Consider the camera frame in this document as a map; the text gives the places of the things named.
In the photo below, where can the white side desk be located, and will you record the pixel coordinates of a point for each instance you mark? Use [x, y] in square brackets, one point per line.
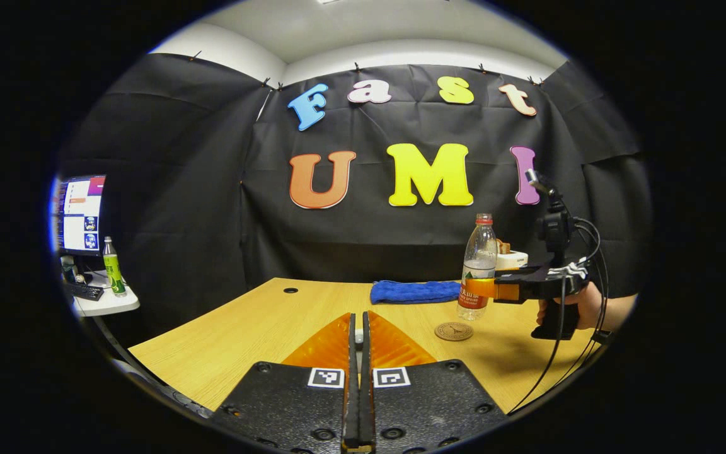
[111, 306]

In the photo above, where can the black keyboard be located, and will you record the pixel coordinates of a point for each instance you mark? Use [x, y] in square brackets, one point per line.
[86, 292]

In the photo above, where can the bread slice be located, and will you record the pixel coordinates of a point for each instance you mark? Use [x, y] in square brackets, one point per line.
[503, 247]

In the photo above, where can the clear plastic water bottle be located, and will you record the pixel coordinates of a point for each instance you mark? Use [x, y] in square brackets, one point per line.
[479, 252]

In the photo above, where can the computer monitor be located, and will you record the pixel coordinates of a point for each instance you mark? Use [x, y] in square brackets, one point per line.
[79, 214]

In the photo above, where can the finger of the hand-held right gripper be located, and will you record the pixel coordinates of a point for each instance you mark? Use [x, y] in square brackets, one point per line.
[520, 273]
[483, 288]

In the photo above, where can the green drink bottle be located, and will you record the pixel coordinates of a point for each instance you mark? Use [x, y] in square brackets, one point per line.
[114, 271]

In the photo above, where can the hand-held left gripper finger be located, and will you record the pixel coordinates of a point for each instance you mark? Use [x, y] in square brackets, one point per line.
[351, 410]
[367, 410]

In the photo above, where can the blue towel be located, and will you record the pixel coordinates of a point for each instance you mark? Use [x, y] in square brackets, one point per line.
[413, 292]

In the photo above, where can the white toaster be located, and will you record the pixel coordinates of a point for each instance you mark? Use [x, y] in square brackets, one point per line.
[514, 260]

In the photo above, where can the round brown coaster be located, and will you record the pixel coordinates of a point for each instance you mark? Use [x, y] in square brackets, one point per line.
[454, 331]

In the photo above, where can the black backdrop cloth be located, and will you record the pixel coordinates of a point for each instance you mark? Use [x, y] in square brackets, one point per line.
[212, 221]

